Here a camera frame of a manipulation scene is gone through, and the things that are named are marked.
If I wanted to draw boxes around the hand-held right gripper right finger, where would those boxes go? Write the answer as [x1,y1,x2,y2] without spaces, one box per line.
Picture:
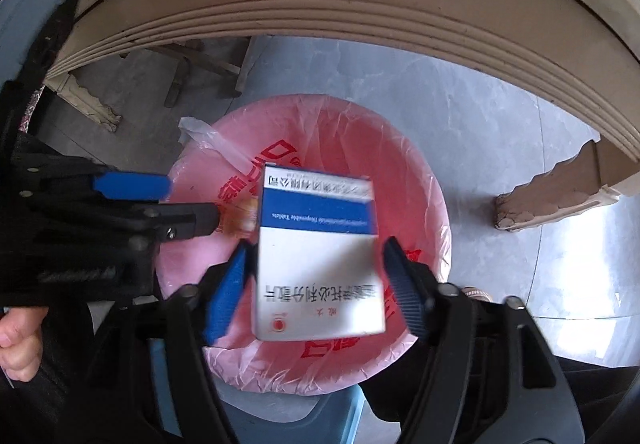
[382,236,586,444]

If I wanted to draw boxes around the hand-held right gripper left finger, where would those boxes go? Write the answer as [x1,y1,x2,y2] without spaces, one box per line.
[90,240,253,444]

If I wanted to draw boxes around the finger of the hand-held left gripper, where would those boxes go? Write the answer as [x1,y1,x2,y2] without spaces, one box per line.
[10,139,172,206]
[30,201,222,245]

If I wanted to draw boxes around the amber transparent wrapper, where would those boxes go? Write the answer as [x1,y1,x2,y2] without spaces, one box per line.
[215,196,262,238]

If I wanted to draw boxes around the pink trash bin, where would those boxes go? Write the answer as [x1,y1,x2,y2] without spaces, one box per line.
[156,94,454,398]

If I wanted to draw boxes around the white and blue medicine box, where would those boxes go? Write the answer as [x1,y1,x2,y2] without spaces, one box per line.
[252,164,387,343]

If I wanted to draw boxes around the person's left hand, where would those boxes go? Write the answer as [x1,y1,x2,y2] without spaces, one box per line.
[0,306,50,383]

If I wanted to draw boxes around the clear plastic bin liner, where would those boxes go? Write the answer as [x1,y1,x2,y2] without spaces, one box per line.
[156,94,454,398]

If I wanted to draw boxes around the grey-blue plastic stool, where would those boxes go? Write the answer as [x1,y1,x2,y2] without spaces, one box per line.
[147,339,372,444]

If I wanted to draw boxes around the wooden chair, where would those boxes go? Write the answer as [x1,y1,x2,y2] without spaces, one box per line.
[119,36,262,108]

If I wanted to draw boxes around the person's dark trousers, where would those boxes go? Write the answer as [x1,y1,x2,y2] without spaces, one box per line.
[554,353,640,444]

